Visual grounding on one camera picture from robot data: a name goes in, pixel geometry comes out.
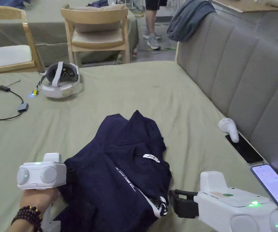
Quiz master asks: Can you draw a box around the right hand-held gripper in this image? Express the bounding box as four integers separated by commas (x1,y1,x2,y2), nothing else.
169,171,278,232

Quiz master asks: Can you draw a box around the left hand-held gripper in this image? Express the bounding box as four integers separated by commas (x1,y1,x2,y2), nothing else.
17,153,76,232

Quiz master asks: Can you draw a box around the dark blue shirt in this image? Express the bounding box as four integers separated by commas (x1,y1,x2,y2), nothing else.
53,110,173,232

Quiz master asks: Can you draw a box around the person's left forearm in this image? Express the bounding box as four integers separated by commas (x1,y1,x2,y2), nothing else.
5,205,43,232

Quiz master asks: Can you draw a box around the person's left hand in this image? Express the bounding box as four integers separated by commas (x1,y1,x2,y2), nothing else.
20,188,60,215

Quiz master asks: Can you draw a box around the blue phone with lit screen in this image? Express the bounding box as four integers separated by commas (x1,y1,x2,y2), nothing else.
250,164,278,213

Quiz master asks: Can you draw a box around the phone with dark screen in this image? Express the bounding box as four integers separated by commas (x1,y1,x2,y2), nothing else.
225,132,264,166

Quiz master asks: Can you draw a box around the white hand controller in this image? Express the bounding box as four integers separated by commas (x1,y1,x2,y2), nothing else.
218,118,239,143

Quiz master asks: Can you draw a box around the white headset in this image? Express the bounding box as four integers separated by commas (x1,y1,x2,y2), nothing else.
40,61,84,99

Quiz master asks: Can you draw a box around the bed with pale green sheet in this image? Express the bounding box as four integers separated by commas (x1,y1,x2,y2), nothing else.
0,60,278,232

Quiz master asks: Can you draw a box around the wooden chair with white seat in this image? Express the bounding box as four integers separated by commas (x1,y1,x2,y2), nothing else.
0,6,46,75

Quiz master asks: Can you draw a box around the grey padded headboard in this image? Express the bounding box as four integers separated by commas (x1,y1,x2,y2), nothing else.
175,11,278,192

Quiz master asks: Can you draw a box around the wooden chair with beige cushion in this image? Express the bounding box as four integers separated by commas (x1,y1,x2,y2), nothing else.
60,3,131,66

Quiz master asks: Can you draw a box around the grey cloth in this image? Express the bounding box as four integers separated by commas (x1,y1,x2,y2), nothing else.
166,0,217,43

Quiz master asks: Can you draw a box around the wooden table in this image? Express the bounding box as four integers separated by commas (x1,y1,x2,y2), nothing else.
208,0,278,14

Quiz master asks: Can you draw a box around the black adapter cable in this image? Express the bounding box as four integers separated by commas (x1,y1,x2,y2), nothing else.
0,85,30,122

